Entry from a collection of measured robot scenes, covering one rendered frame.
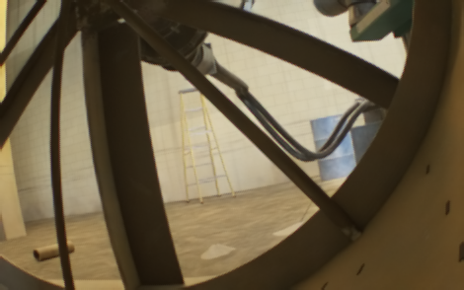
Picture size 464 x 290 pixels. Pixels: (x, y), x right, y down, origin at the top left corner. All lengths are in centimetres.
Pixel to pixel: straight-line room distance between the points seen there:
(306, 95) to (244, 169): 179
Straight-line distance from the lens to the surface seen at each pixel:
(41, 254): 325
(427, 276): 34
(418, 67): 78
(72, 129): 1083
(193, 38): 146
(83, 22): 108
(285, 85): 925
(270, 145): 74
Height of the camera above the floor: 43
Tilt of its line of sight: 2 degrees up
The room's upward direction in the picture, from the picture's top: 11 degrees counter-clockwise
